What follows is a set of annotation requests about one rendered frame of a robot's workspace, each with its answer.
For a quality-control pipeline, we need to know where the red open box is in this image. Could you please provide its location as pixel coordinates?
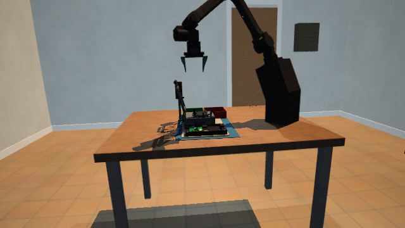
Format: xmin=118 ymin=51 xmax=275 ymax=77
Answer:
xmin=204 ymin=107 xmax=227 ymax=118

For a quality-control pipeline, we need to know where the green circuit board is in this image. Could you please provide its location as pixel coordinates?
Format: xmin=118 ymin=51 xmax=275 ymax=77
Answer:
xmin=189 ymin=126 xmax=203 ymax=131

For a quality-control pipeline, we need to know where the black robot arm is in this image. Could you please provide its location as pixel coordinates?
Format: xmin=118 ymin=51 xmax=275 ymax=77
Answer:
xmin=173 ymin=0 xmax=283 ymax=65

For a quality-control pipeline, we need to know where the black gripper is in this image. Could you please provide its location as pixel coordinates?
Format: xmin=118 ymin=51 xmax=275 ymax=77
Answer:
xmin=181 ymin=52 xmax=208 ymax=72

